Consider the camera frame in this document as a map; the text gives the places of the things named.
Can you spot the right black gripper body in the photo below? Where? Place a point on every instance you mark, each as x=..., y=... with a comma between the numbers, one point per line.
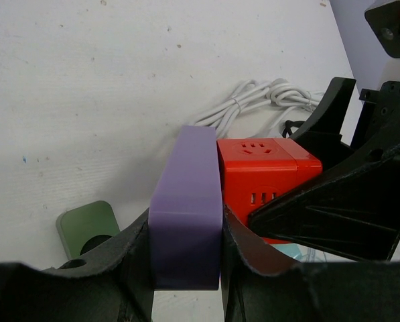
x=380, y=108

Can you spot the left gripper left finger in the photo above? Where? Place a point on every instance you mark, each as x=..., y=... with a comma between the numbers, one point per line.
x=112, y=282

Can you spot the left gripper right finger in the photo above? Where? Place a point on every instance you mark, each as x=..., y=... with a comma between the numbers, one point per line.
x=259, y=283

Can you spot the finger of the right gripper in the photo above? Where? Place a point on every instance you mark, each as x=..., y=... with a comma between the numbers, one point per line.
x=320, y=133
x=352, y=209

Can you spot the teal charger cube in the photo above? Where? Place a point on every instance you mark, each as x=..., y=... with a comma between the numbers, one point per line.
x=290, y=250

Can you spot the green power strip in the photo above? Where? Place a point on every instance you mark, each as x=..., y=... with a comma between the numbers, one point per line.
x=84, y=228

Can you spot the red cube socket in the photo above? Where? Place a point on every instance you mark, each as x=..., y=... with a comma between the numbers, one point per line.
x=254, y=172

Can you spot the purple usb hub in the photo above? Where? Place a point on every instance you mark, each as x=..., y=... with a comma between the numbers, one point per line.
x=186, y=215

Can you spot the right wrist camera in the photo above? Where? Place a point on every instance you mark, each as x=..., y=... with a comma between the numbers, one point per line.
x=383, y=18

